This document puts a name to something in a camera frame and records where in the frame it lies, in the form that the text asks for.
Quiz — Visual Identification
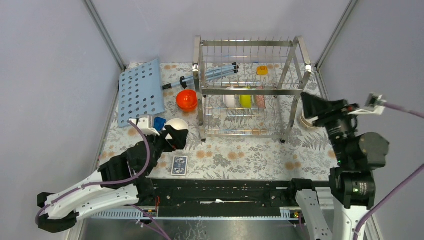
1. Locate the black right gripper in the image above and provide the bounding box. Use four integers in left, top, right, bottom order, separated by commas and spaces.
299, 90, 358, 164

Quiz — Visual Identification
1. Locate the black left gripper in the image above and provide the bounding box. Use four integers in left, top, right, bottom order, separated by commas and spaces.
142, 125, 189, 177

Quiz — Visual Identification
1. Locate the beige floral bowl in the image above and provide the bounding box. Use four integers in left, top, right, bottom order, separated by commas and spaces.
299, 118, 320, 131
300, 110, 317, 126

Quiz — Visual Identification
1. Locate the beige floral bowl front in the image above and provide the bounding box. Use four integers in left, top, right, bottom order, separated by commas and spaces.
300, 110, 317, 126

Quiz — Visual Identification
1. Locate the white ribbed bowl front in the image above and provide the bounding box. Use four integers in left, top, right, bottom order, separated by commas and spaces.
163, 118, 189, 132

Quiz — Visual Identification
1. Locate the orange plastic bowl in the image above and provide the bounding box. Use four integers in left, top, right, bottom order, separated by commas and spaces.
176, 89, 198, 113

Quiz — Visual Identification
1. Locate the stainless steel dish rack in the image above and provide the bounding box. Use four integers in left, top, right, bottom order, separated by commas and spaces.
192, 35, 313, 143

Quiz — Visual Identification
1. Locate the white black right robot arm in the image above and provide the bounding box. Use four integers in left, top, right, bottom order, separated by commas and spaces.
286, 92, 390, 240

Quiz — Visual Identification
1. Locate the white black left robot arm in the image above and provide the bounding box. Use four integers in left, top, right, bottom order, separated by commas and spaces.
35, 125, 189, 233

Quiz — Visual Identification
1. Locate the blue playing card box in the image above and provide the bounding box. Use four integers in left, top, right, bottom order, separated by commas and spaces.
171, 156, 188, 176

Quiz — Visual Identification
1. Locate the blue toy car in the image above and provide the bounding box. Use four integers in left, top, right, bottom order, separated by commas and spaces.
153, 117, 167, 132

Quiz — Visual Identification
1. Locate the light blue perforated panel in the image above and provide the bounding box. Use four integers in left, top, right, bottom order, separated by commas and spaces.
117, 58, 166, 128

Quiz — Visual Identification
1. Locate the small orange yellow cup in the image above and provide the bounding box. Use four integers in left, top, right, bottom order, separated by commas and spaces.
256, 65, 269, 76

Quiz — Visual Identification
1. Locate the yellow green bowl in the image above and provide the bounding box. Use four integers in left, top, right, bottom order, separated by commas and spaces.
239, 95, 252, 109

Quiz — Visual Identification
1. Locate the white ceramic bowl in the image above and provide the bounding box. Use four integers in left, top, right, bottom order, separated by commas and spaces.
222, 95, 237, 109

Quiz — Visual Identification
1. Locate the floral patterned table mat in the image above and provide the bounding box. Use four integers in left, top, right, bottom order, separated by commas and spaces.
99, 60, 337, 181

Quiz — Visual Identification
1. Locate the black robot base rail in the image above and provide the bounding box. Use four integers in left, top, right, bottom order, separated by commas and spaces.
135, 178, 316, 218

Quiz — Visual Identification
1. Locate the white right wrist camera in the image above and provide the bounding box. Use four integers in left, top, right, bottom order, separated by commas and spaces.
349, 92, 387, 116

